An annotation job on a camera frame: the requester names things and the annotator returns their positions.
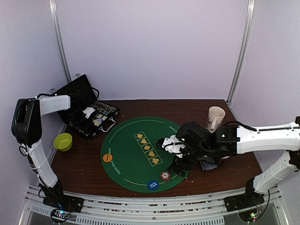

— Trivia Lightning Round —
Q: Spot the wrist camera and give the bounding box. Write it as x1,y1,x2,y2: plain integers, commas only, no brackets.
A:
83,107,96,119
156,135,185,158

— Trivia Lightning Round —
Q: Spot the grey card deck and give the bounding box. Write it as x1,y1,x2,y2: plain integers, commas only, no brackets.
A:
200,162,218,171

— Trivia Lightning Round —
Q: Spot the red poker chip stack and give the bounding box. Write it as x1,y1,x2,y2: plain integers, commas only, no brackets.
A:
160,172,171,181

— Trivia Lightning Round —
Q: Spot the orange big blind button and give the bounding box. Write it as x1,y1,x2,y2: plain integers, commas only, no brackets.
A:
102,153,113,163

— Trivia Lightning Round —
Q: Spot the lime green bowl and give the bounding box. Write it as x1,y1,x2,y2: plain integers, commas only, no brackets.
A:
53,133,73,152

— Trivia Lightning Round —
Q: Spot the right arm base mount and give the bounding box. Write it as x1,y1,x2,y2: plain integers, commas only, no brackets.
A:
224,192,264,212

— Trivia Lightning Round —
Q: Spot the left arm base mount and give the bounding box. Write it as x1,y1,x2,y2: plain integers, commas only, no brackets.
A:
43,192,84,213

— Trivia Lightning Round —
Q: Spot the cream mug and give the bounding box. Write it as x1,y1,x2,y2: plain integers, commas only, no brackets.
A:
206,106,226,133

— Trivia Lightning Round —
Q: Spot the round green poker mat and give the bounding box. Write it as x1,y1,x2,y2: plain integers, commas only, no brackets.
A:
101,117,187,193

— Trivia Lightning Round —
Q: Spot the right aluminium frame post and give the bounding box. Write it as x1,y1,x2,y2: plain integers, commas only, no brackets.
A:
227,0,256,107

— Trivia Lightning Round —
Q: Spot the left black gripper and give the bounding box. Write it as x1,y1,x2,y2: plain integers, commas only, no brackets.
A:
68,108,94,134

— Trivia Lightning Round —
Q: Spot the back poker chip row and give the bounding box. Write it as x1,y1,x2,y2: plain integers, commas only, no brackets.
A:
93,101,119,116

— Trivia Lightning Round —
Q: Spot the blue Texas Hold'em card deck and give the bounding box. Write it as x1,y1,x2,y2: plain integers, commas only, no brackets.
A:
93,114,107,127

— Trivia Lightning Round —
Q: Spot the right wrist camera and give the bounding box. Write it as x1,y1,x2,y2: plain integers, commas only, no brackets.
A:
156,135,185,158

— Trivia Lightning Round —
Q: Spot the blue small blind button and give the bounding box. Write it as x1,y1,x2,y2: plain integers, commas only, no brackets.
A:
147,180,159,191

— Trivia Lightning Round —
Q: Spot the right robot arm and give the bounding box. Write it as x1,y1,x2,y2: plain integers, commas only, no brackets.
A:
157,117,300,207

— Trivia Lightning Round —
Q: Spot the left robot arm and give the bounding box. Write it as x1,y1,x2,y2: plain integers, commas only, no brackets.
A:
11,88,98,208

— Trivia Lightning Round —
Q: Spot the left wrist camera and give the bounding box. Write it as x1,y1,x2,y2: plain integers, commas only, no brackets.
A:
83,107,96,119

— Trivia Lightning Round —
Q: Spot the black poker chip case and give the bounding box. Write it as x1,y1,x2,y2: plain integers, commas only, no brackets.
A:
54,75,120,141

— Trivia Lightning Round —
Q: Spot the front aluminium rail frame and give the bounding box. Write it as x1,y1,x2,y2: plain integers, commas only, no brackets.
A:
17,186,290,225

